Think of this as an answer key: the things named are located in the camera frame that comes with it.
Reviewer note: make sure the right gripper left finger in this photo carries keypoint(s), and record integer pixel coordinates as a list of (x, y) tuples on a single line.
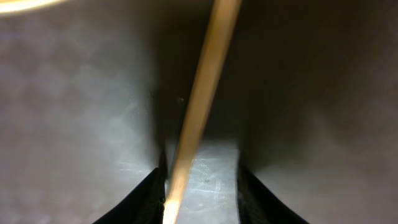
[(144, 205)]

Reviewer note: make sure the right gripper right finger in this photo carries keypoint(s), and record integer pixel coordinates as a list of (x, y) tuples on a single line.
[(258, 205)]

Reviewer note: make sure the wooden chopstick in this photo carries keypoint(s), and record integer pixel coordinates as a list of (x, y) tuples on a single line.
[(213, 53)]

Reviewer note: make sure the brown serving tray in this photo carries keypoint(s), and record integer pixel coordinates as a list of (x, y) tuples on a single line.
[(94, 93)]

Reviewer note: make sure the yellow plate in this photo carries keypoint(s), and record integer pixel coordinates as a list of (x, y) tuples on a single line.
[(14, 6)]

